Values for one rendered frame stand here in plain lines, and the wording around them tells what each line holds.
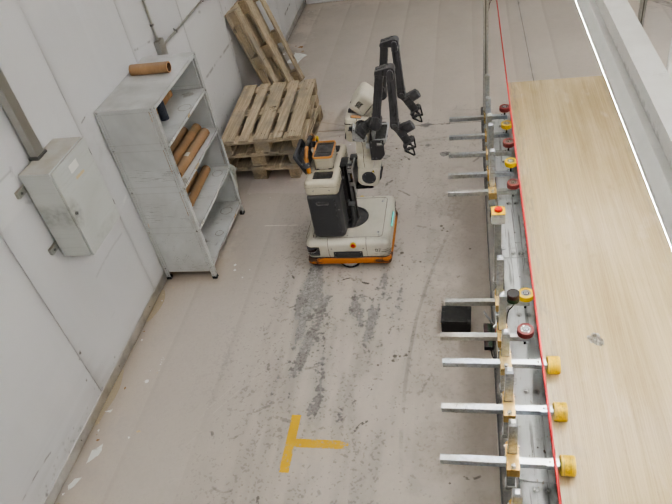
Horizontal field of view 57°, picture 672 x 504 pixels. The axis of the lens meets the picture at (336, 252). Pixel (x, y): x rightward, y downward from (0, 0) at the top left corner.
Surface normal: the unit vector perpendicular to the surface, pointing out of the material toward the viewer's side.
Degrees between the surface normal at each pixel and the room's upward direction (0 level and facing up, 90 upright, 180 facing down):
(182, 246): 90
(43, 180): 90
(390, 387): 0
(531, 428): 0
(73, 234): 90
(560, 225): 0
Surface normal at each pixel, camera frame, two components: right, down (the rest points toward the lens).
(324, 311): -0.15, -0.76
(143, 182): -0.15, 0.66
